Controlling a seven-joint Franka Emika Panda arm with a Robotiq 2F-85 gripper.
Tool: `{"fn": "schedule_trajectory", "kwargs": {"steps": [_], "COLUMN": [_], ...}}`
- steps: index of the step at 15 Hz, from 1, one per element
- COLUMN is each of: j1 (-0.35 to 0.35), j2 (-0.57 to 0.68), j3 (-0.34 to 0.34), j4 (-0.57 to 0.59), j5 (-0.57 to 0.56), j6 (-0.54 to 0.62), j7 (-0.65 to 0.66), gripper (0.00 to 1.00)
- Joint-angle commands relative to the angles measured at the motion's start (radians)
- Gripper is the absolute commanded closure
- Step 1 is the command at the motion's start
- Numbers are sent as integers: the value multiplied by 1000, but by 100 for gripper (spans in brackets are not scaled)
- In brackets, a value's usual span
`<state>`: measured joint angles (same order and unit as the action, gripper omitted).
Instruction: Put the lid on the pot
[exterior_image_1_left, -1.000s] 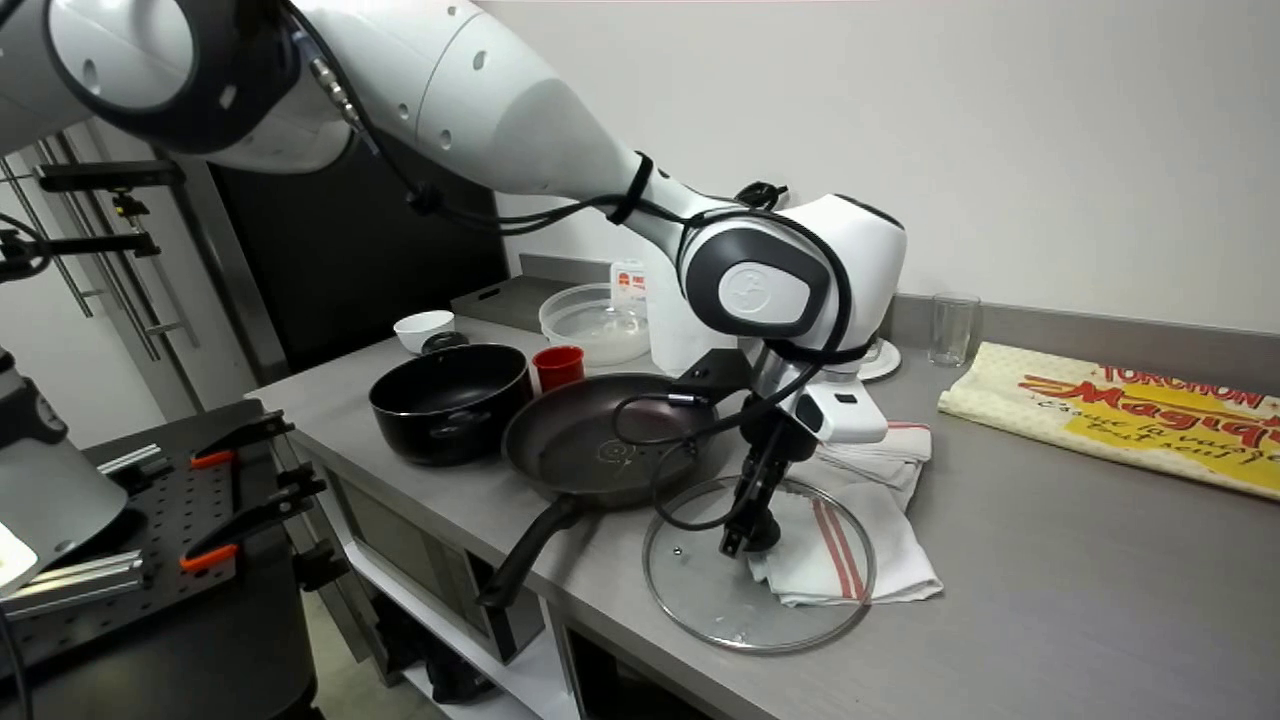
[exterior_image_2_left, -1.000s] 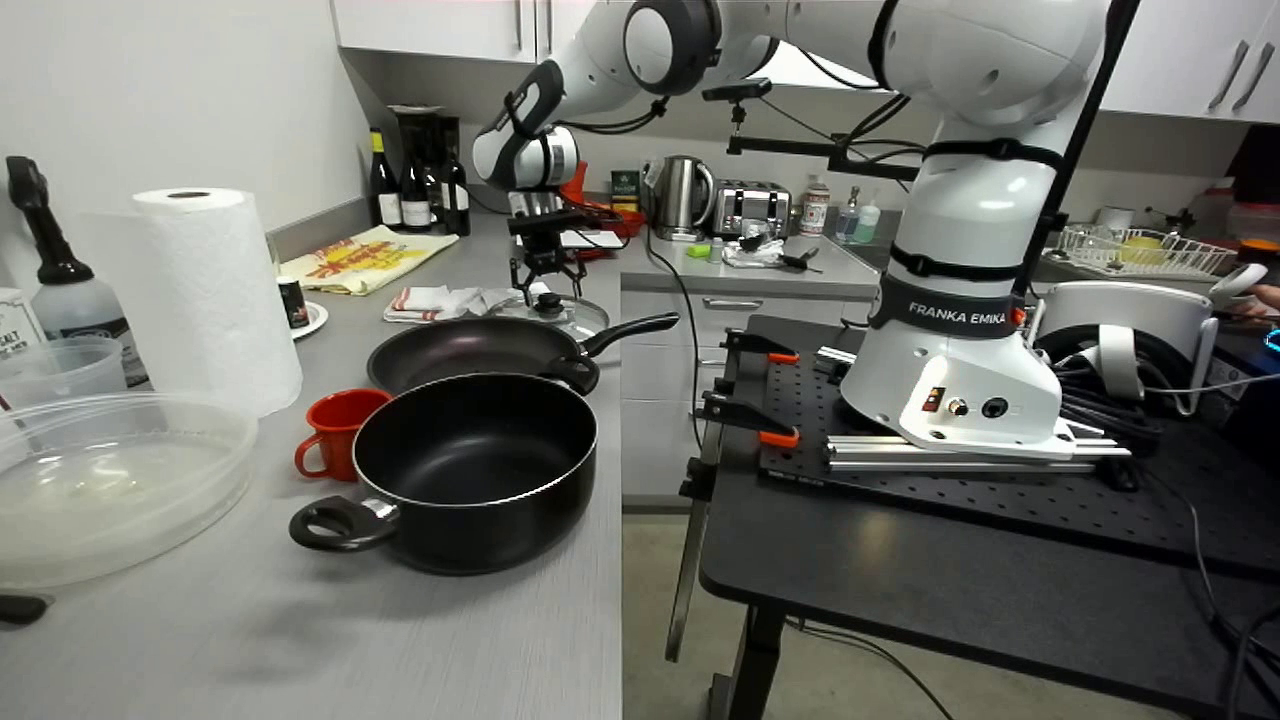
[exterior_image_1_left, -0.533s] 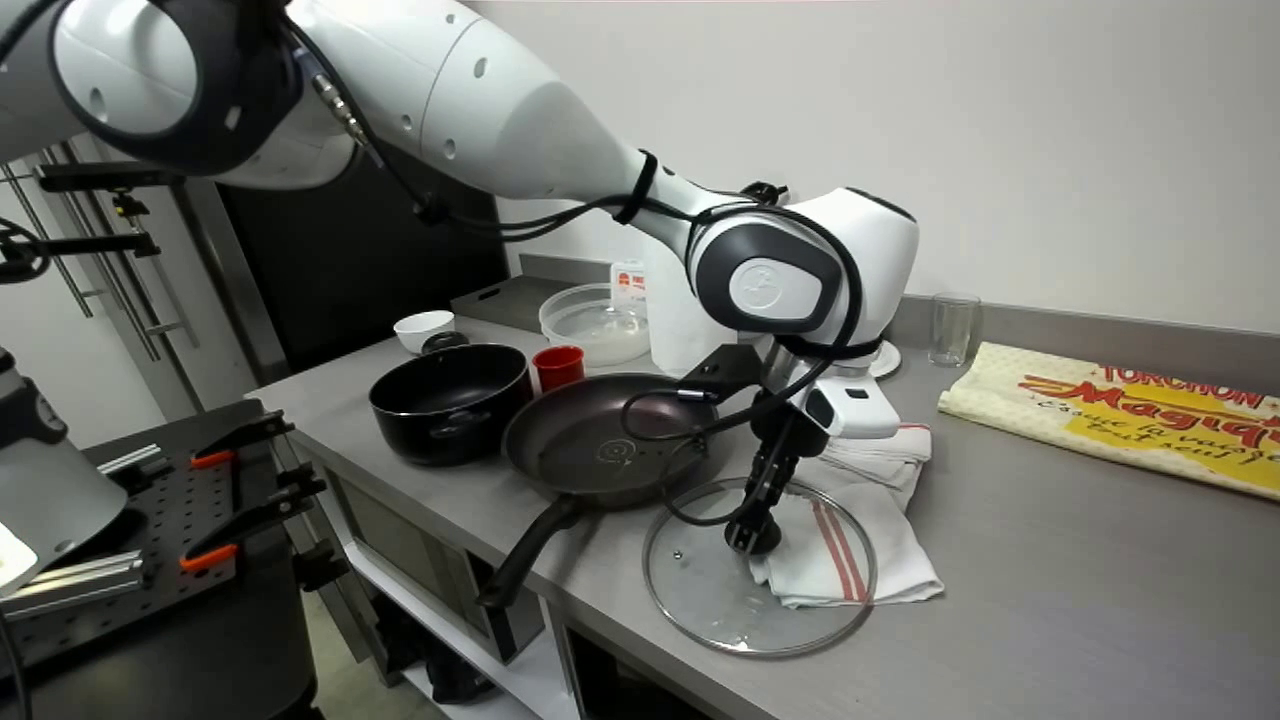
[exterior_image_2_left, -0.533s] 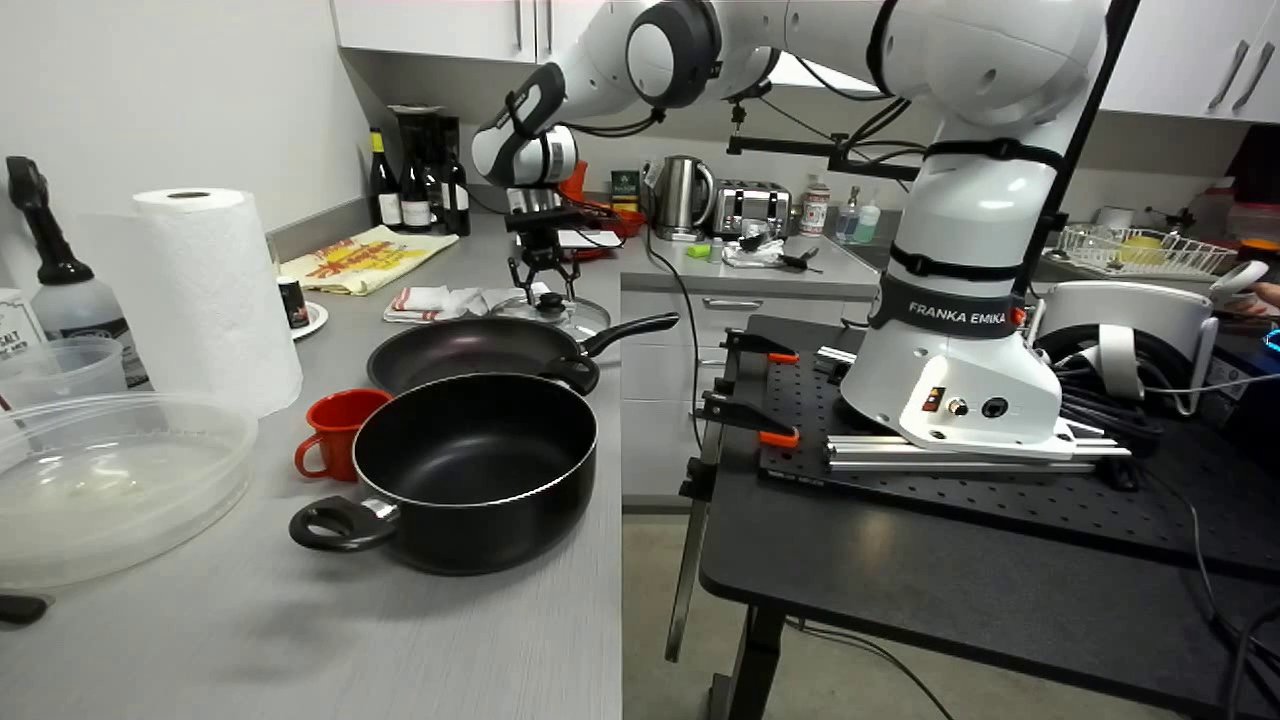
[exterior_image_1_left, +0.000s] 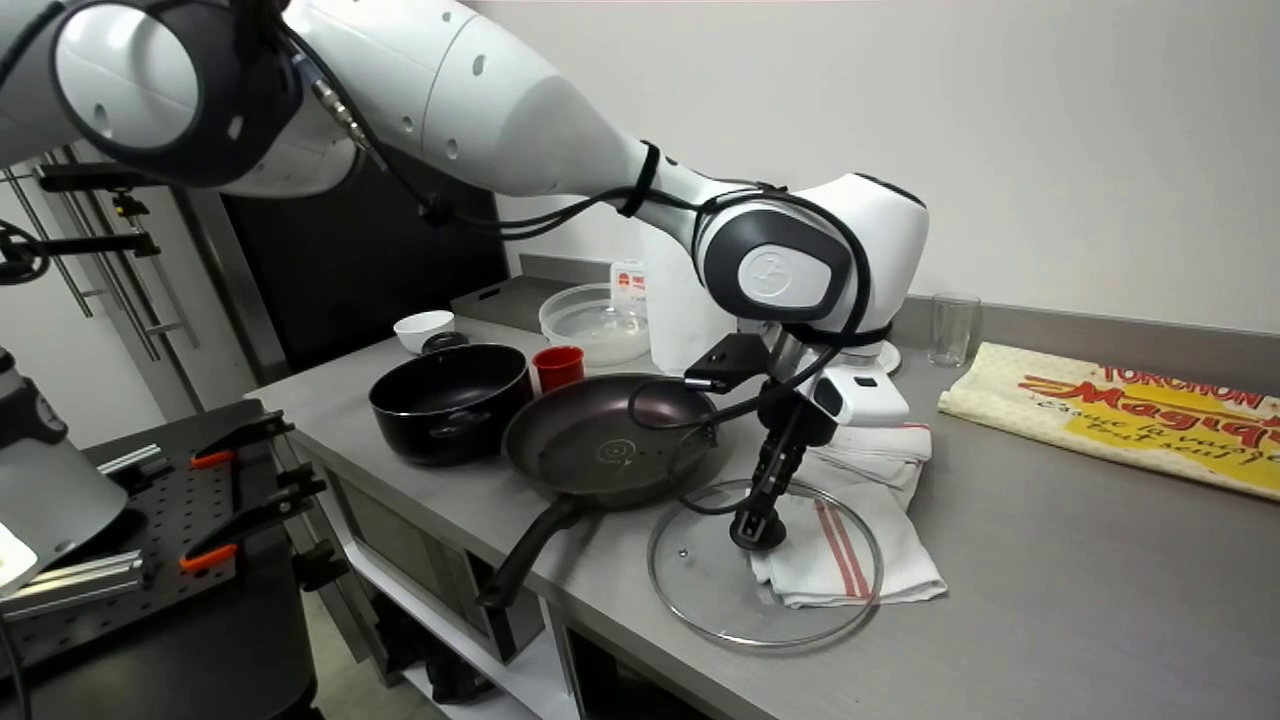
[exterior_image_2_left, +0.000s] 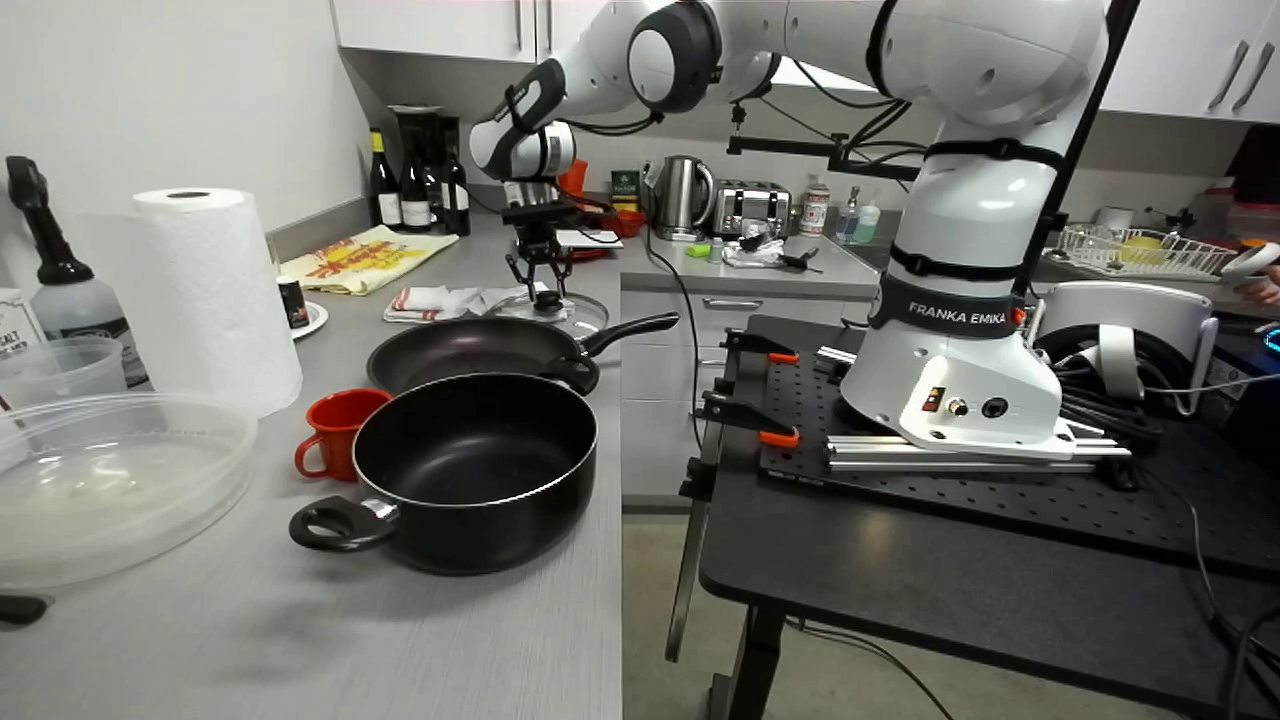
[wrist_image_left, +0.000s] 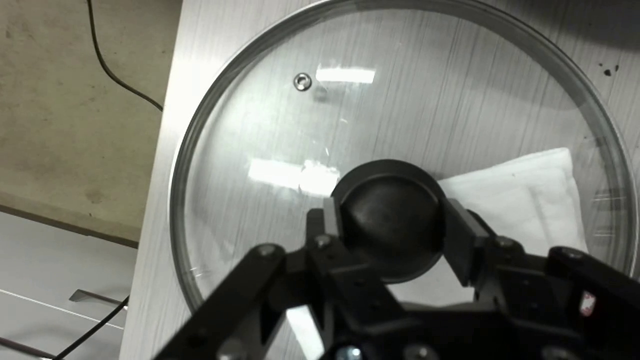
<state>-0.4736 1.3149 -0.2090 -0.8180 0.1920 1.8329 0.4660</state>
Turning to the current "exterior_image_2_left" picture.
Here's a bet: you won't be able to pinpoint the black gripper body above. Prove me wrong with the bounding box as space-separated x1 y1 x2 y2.
500 198 591 269

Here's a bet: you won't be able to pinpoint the glass lid with black knob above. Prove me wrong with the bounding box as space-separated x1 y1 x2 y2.
524 290 618 345

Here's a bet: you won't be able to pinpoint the red moka pot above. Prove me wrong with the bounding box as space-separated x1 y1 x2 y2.
557 155 598 208

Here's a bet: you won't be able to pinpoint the white cloth with red stripes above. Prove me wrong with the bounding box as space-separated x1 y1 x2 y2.
381 286 463 329
454 280 544 323

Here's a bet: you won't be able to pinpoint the stacked flat plates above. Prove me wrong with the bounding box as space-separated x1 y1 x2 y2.
554 224 630 266

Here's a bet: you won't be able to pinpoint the small red bowl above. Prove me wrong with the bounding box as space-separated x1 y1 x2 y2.
604 202 654 243

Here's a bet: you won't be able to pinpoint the dark small box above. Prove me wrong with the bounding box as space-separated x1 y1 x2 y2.
604 167 648 213

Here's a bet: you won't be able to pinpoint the black frying pan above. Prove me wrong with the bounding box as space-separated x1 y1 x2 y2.
364 310 686 400

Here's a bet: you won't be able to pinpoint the dark wine bottle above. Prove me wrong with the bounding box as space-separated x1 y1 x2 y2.
401 155 441 235
436 153 476 240
367 130 407 231

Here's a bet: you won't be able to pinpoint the steel electric kettle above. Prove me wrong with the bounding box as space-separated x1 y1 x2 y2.
646 153 719 243

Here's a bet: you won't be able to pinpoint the black coffee machine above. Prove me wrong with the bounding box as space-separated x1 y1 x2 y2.
387 106 472 206

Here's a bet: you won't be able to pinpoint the silver toaster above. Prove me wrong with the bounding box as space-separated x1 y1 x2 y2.
711 179 802 243

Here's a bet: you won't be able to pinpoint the black clamp with orange tip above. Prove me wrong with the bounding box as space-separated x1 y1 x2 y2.
719 323 806 374
696 382 808 455

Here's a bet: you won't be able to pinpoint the small white plate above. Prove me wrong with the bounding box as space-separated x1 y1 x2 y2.
283 298 338 345

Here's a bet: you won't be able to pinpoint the dark small jar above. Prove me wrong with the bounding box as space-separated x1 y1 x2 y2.
277 275 315 337

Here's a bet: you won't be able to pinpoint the red mug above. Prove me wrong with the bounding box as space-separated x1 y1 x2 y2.
294 385 396 483

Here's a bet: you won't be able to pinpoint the white paper towel roll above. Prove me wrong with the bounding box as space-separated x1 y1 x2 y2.
127 186 309 420

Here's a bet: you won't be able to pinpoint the spray bottle with black trigger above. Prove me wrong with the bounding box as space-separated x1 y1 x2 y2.
5 153 131 345

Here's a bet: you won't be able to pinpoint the clear tub with label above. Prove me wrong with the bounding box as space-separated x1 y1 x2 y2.
0 286 136 414

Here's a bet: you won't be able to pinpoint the black perforated robot table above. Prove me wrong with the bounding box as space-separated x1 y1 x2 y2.
661 313 1280 720

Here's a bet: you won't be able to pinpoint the white curved device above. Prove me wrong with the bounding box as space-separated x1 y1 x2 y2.
1028 275 1226 408

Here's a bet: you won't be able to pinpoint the white dish rack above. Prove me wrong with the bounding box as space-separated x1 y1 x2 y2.
1054 208 1239 286

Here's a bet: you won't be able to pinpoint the small black object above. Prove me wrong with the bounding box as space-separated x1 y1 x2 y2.
0 589 58 629

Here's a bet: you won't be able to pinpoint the black power cable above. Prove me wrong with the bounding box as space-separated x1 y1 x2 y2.
639 228 711 460

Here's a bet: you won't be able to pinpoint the black pot with handles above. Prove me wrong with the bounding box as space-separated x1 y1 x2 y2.
283 374 601 581

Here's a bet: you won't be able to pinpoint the white wall cabinet row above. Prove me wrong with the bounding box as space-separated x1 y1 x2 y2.
327 0 634 70

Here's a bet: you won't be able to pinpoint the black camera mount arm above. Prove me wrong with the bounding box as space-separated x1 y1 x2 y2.
724 130 937 186

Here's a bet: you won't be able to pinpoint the aluminium rail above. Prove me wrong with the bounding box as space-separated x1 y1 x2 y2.
823 429 1142 482

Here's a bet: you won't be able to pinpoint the white wall cabinet with handles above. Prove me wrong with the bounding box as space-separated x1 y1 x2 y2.
1101 0 1280 130

